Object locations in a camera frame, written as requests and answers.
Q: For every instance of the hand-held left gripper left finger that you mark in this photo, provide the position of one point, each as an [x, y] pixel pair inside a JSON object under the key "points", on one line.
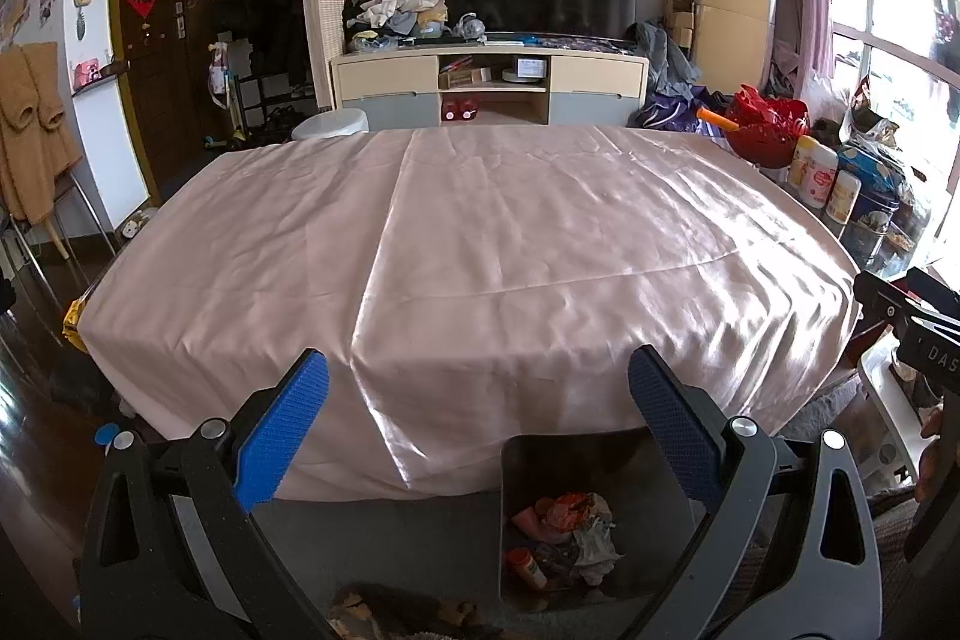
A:
{"points": [[281, 430]]}

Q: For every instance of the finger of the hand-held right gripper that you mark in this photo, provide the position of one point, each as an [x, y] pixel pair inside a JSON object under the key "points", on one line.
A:
{"points": [[934, 293], [881, 306]]}

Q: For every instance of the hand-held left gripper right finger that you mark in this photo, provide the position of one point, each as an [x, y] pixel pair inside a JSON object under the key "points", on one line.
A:
{"points": [[675, 422]]}

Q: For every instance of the white plastic wrapper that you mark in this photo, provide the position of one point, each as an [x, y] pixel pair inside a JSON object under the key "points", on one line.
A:
{"points": [[596, 539]]}

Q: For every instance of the grey trash bin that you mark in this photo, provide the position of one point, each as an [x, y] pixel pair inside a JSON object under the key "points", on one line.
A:
{"points": [[521, 460]]}

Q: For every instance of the person's right hand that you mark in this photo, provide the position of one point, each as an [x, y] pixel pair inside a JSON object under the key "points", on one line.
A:
{"points": [[931, 452]]}

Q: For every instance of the white chair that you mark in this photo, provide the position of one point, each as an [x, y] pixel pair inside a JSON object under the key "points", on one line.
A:
{"points": [[885, 400]]}

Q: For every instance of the blue round tin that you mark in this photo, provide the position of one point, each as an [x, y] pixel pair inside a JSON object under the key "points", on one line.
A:
{"points": [[874, 212]]}

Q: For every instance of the small white canister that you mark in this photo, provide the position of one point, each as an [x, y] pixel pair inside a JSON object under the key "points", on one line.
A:
{"points": [[842, 197]]}

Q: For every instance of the large white red-label canister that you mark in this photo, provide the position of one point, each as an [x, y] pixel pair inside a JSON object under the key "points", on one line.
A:
{"points": [[812, 171]]}

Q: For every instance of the red openwork basket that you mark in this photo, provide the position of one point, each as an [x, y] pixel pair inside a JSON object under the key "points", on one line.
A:
{"points": [[765, 134]]}

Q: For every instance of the brown fuzzy cloth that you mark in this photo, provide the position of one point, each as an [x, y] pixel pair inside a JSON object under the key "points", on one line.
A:
{"points": [[390, 614]]}

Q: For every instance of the pink satin tablecloth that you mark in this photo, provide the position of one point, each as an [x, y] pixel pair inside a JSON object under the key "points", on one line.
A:
{"points": [[450, 272]]}

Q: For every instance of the orange plastic stick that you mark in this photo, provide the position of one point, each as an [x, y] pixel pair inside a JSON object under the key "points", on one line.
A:
{"points": [[716, 119]]}

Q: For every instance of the window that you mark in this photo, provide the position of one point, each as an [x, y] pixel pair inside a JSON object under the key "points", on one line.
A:
{"points": [[892, 25]]}

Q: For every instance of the purple bag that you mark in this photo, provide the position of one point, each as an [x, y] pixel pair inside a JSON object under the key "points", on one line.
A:
{"points": [[675, 111]]}

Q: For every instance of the white round stool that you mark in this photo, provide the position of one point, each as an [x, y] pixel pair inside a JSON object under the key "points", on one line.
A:
{"points": [[330, 124]]}

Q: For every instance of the black shoe rack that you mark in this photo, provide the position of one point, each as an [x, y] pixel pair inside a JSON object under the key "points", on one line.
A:
{"points": [[274, 108]]}

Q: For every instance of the grey clothes heap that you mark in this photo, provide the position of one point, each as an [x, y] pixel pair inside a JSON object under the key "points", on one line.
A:
{"points": [[664, 59]]}

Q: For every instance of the cardboard boxes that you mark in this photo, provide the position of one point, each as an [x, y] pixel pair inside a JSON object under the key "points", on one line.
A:
{"points": [[679, 14]]}

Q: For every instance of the small hanging bag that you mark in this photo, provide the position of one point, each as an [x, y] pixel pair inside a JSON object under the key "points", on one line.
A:
{"points": [[219, 78]]}

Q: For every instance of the brown wooden door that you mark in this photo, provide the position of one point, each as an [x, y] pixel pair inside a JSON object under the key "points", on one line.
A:
{"points": [[172, 85]]}

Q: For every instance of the red toy in cabinet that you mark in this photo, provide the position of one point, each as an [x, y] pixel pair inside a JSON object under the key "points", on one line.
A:
{"points": [[459, 111]]}

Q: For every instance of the beige grey TV cabinet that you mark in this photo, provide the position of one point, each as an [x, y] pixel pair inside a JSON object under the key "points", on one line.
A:
{"points": [[382, 78]]}

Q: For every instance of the brown fuzzy robe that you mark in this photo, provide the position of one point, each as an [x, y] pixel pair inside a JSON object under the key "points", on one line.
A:
{"points": [[34, 138]]}

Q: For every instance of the pile of clothes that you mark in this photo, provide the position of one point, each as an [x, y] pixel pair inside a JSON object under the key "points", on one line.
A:
{"points": [[394, 6]]}

